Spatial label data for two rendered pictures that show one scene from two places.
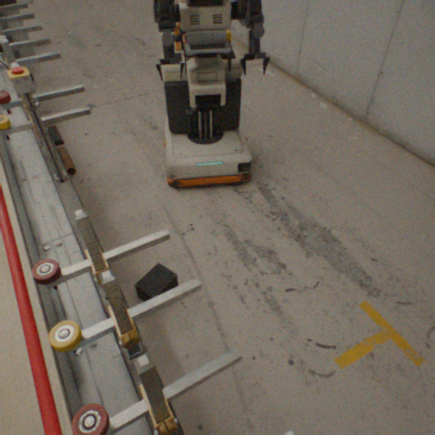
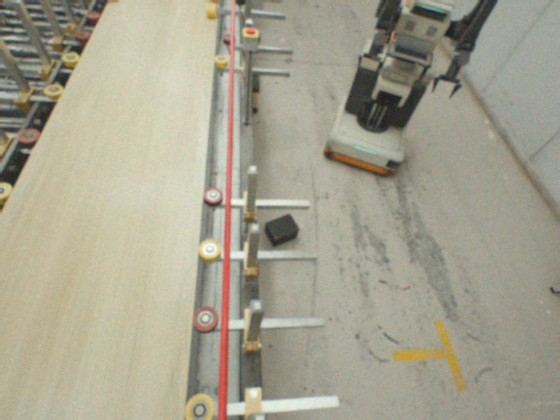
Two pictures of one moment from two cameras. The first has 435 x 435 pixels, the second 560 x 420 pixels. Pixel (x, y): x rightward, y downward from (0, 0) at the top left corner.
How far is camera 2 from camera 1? 0.13 m
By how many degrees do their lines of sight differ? 13
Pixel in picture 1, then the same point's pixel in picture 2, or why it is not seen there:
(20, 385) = (171, 271)
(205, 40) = (411, 46)
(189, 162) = (348, 142)
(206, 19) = (420, 28)
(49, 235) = (222, 163)
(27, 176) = (223, 108)
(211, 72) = (402, 75)
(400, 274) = (483, 313)
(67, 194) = (246, 136)
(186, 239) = (318, 203)
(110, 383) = not seen: hidden behind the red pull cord
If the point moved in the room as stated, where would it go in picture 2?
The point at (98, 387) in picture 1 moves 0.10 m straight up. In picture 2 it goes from (215, 291) to (214, 282)
